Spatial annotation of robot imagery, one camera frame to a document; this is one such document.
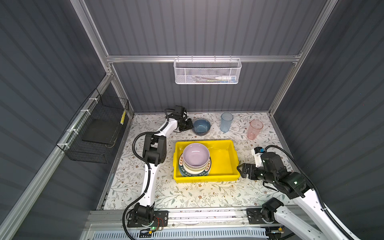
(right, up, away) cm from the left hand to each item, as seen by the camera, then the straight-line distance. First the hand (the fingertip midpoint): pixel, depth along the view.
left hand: (193, 126), depth 106 cm
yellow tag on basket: (-39, +5, -23) cm, 46 cm away
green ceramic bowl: (+1, -25, -24) cm, 35 cm away
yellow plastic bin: (+21, -24, -12) cm, 33 cm away
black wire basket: (-48, -5, -36) cm, 60 cm away
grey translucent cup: (+22, +4, -7) cm, 24 cm away
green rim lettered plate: (-7, -24, -19) cm, 31 cm away
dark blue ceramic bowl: (+6, -1, +2) cm, 7 cm away
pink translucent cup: (+39, -1, -14) cm, 41 cm away
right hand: (+27, -22, -32) cm, 47 cm away
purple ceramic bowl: (+2, -18, -18) cm, 26 cm away
